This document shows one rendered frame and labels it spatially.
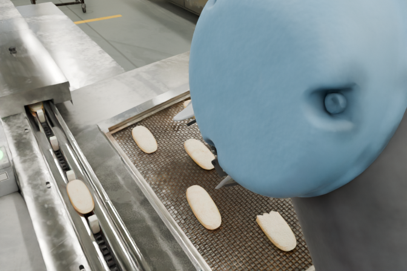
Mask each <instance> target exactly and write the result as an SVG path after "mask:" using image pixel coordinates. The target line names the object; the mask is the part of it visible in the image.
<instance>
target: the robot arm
mask: <svg viewBox="0 0 407 271"><path fill-rule="evenodd" d="M188 74H189V87H190V97H191V101H190V102H189V103H188V105H187V107H186V108H185V109H184V110H182V111H181V112H180V113H179V114H177V115H176V116H175V117H174V121H175V122H177V121H181V120H185V119H188V118H190V117H193V116H195V119H193V120H192V121H190V122H188V123H187V126H190V125H192V124H194V123H196V122H197V125H198V127H199V131H200V133H201V135H202V137H203V139H204V141H205V142H206V143H207V144H208V145H209V147H210V148H211V150H212V153H213V154H214V155H217V157H216V158H214V159H213V160H212V161H211V164H212V165H213V166H214V168H215V169H216V171H217V173H218V174H219V176H220V177H224V176H227V177H226V178H225V179H224V180H223V181H222V182H221V183H220V184H218V185H217V186H216V187H215V188H216V189H219V188H220V187H222V186H223V185H224V187H225V188H226V187H230V186H238V185H241V186H243V187H245V188H246V189H248V190H250V191H252V192H254V193H257V194H260V195H263V196H266V197H272V198H291V200H292V202H293V206H294V209H295V212H296V215H297V218H298V221H299V224H300V227H301V229H302V232H303V236H304V238H305V241H306V245H307V247H308V250H309V254H310V256H311V259H312V261H313V264H314V268H315V270H316V271H407V0H208V2H207V3H206V5H205V7H204V8H203V10H202V13H201V14H200V17H199V20H198V22H197V24H196V28H195V31H194V34H193V39H192V42H191V48H190V57H189V67H188Z"/></svg>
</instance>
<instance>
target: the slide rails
mask: <svg viewBox="0 0 407 271"><path fill-rule="evenodd" d="M42 103H43V109H42V111H43V113H44V116H45V118H46V120H47V122H48V124H49V126H50V128H51V130H52V132H53V134H54V136H56V138H57V141H58V144H59V146H60V148H61V150H62V152H63V154H64V156H65V158H66V160H67V161H68V164H69V165H70V167H71V170H73V172H74V175H75V177H76V179H77V180H80V181H82V182H83V183H84V184H85V185H86V186H87V187H88V190H89V191H90V193H91V195H92V197H93V201H94V208H93V210H92V211H93V213H94V215H96V217H97V219H98V223H99V225H100V227H101V229H102V231H103V233H104V235H105V237H106V239H107V241H108V243H109V245H110V247H111V249H112V251H113V253H114V255H115V257H116V259H117V261H118V263H119V265H120V267H121V269H122V271H140V270H139V269H138V267H137V265H136V263H135V262H134V259H133V258H132V256H131V254H130V252H129V251H128V249H127V247H126V245H125V243H124V241H123V240H122V238H121V236H120V234H119V232H118V231H117V229H116V227H115V225H114V223H113V222H112V220H111V218H110V216H109V214H108V212H107V210H106V209H105V207H104V205H103V203H102V202H101V199H100V198H99V196H98V194H97V192H96V191H95V189H94V187H93V185H92V183H91V181H90V179H89V178H88V176H87V174H86V172H85V171H84V169H83V167H82V165H81V163H80V161H79V160H78V158H77V156H76V154H75V153H74V150H73V148H72V147H71V145H70V143H69V142H68V140H67V138H66V136H65V134H64V132H63V130H62V129H61V127H60V125H59V123H58V121H57V120H56V117H55V116H54V114H53V112H52V111H51V109H50V107H49V105H48V103H47V101H46V100H45V101H42ZM24 109H25V112H26V114H27V117H28V119H29V121H30V123H31V126H32V128H33V130H34V132H35V135H36V138H37V140H38V142H39V144H40V147H41V149H42V152H43V153H44V156H45V159H46V161H47V163H48V165H49V168H50V170H51V173H52V174H53V177H54V179H55V182H56V184H57V186H58V189H59V191H60V193H61V195H62V198H63V200H64V203H65V205H66V207H67V209H68V212H69V214H70V216H71V219H72V221H73V224H74V226H75V228H76V230H77V233H78V235H79V237H80V239H81V242H82V245H83V247H84V249H85V251H86V254H87V256H88V259H89V260H90V263H91V265H92V268H93V270H94V271H110V270H109V268H108V266H107V263H106V262H105V260H104V257H103V256H102V253H101V251H100V249H99V247H98V244H97V242H96V240H95V238H94V236H93V234H92V232H91V230H90V228H89V226H88V224H87V221H86V219H85V217H84V215H83V214H81V213H79V212H78V211H77V210H76V209H75V208H74V206H73V205H72V203H71V201H70V199H69V197H68V194H67V185H68V181H67V179H66V177H65V175H64V173H63V171H62V168H61V166H60V164H59V162H58V160H57V158H56V156H55V154H54V152H53V150H52V147H51V145H50V143H49V141H48V139H47V136H46V135H45V132H44V130H43V129H42V126H41V124H40V122H39V120H38V118H37V115H36V113H35V112H34V111H31V110H30V109H29V107H28V106H27V105H25V106H24Z"/></svg>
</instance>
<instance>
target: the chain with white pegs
mask: <svg viewBox="0 0 407 271"><path fill-rule="evenodd" d="M35 113H36V115H37V118H38V120H39V122H40V124H41V126H42V129H43V130H44V132H45V135H46V136H47V139H48V141H49V143H50V145H51V147H52V150H53V152H54V154H55V156H56V158H57V160H58V162H59V164H60V166H61V168H62V171H63V173H64V175H65V177H66V179H67V181H68V183H69V182H70V181H72V180H75V179H76V178H75V175H74V172H73V170H70V168H69V167H68V164H67V162H66V161H65V158H64V156H63V155H62V152H61V150H60V149H59V145H58V141H57V138H56V136H53V134H52V133H51V131H50V128H49V127H48V125H47V122H46V121H45V117H44V113H43V111H42V110H41V109H40V110H37V112H35ZM83 215H84V217H85V219H86V221H87V224H88V226H89V228H90V230H91V232H92V234H93V236H94V238H95V240H96V242H97V244H98V247H99V249H100V251H101V253H102V256H103V257H104V260H105V262H106V263H107V266H108V268H109V270H110V271H120V269H119V266H118V264H117V262H116V260H115V259H114V256H113V254H112V252H111V250H110V248H109V247H108V244H107V242H106V240H105V238H104V237H103V234H102V232H101V230H100V228H99V223H98V219H97V217H96V215H93V214H92V213H91V212H89V213H87V214H83ZM89 215H90V216H89ZM87 216H89V217H87ZM97 234H99V235H98V236H95V235H97ZM100 239H102V240H100ZM98 240H100V241H98ZM103 244H105V245H103ZM101 245H103V246H101ZM106 249H107V250H106ZM103 250H106V251H105V252H103ZM107 255H110V256H108V257H106V256H107ZM111 260H113V261H112V262H110V263H108V262H109V261H111ZM114 266H115V268H113V269H111V268H112V267H114Z"/></svg>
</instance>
